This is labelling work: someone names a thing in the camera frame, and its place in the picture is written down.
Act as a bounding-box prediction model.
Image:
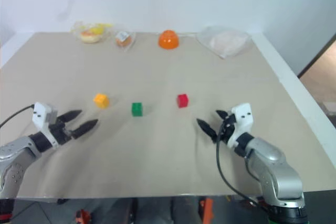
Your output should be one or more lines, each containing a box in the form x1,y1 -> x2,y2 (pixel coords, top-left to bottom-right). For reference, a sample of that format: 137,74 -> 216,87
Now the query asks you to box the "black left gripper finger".
71,119 -> 99,140
59,109 -> 83,123

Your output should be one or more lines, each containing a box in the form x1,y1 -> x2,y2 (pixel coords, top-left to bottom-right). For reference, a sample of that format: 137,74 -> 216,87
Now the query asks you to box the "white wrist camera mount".
31,102 -> 60,147
226,102 -> 254,149

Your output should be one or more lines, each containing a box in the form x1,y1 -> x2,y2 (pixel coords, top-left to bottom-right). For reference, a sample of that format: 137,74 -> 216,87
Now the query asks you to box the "clear bag with white contents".
197,25 -> 253,60

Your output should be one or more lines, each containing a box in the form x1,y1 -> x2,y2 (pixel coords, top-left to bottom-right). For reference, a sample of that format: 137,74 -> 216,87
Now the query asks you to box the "orange clamp under table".
198,197 -> 215,224
75,209 -> 92,224

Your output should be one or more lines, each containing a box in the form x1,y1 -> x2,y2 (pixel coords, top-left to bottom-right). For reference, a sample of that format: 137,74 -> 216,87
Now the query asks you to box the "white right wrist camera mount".
226,102 -> 254,149

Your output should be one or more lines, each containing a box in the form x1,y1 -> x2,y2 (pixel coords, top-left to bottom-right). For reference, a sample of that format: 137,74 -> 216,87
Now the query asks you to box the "orange plastic bowl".
157,29 -> 181,50

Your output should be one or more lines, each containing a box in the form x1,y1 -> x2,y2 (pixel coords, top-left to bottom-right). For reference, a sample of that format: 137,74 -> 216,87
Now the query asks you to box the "bagged bread with yellow wrapper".
71,20 -> 114,45

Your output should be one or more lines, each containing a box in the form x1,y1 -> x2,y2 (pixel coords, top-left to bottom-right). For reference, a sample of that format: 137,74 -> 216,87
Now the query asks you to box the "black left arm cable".
0,104 -> 36,128

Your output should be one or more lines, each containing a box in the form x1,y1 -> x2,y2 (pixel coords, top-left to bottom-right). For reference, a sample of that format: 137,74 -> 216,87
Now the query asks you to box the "red cube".
176,93 -> 190,109

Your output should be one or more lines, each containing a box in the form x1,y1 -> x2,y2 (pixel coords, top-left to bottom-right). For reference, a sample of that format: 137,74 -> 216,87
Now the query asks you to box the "yellow cube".
93,92 -> 110,110

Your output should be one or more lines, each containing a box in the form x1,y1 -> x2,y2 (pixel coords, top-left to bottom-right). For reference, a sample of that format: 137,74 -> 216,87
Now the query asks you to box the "green cube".
131,102 -> 144,118

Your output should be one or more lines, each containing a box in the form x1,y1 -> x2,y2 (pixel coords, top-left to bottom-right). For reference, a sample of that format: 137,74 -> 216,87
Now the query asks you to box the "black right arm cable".
216,120 -> 269,212

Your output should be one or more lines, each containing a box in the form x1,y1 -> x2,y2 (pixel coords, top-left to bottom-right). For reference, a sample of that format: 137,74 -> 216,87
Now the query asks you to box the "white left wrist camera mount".
31,102 -> 60,147

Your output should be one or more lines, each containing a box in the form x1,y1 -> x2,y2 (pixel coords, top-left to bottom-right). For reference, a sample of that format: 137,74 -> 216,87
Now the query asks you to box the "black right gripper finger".
196,118 -> 218,144
215,109 -> 231,121

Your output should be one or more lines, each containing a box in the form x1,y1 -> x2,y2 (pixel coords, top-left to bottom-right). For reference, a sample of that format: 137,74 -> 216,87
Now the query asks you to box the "small bagged bun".
114,30 -> 136,52

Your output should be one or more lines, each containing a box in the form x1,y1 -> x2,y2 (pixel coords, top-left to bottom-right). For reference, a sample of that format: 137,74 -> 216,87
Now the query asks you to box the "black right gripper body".
218,113 -> 237,144

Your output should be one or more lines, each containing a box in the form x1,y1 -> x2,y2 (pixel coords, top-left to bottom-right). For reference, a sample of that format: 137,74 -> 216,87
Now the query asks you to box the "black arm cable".
216,120 -> 269,212
0,104 -> 36,128

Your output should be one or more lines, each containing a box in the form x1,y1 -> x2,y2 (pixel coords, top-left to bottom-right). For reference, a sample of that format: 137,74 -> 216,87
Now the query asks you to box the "beige table cloth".
0,31 -> 333,199

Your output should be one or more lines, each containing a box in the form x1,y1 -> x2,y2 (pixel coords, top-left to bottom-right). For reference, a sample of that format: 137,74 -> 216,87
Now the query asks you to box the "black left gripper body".
48,121 -> 74,146

